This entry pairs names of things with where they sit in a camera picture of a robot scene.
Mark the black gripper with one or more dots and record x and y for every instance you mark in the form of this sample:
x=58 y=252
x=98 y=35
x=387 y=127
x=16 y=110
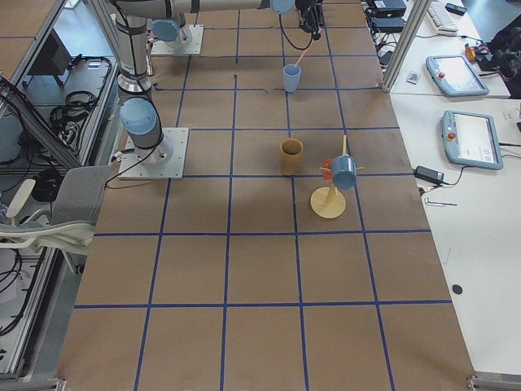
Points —
x=310 y=17

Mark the pink chopstick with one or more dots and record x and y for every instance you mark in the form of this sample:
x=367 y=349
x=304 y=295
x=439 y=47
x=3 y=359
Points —
x=304 y=52

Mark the light blue cup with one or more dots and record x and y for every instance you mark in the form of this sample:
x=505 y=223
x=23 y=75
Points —
x=291 y=77

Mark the bamboo cylinder holder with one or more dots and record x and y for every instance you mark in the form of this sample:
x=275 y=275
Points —
x=291 y=151

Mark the blue mug on stand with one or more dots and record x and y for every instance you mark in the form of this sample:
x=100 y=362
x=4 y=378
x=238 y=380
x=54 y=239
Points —
x=344 y=172

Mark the orange mug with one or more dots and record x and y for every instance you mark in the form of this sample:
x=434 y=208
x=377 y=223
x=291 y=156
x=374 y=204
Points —
x=326 y=173

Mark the teach pendant upper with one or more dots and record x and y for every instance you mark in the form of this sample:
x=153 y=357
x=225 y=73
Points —
x=455 y=76

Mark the teach pendant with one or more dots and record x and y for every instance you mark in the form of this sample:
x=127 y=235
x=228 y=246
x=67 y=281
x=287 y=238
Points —
x=455 y=76
x=471 y=139

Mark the wooden mug tree stand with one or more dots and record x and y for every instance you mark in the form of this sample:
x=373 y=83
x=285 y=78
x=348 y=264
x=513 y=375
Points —
x=329 y=202

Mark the black power adapter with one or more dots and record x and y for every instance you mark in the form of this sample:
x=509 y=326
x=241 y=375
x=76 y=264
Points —
x=429 y=175

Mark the teach pendant lower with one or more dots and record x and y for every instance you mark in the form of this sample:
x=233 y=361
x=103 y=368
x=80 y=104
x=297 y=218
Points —
x=471 y=139

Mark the grey office chair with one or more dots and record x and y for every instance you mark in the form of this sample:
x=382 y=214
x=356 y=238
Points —
x=69 y=225

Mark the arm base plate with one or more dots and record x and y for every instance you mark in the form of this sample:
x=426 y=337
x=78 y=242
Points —
x=166 y=161
x=170 y=40

